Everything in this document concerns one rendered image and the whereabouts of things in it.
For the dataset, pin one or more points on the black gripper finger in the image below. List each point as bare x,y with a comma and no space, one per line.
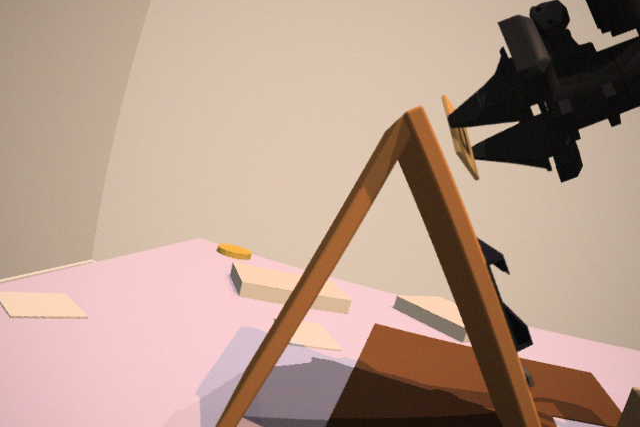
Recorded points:
499,100
520,144

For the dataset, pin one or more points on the orange flat disc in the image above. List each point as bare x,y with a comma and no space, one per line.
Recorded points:
234,251

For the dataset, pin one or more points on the orange letter tile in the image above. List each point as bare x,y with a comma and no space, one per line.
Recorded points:
461,142

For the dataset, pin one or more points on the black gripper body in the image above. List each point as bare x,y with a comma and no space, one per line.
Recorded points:
577,94

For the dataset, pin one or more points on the cream flat rectangular tile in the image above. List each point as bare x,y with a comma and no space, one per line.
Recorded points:
276,287
436,312

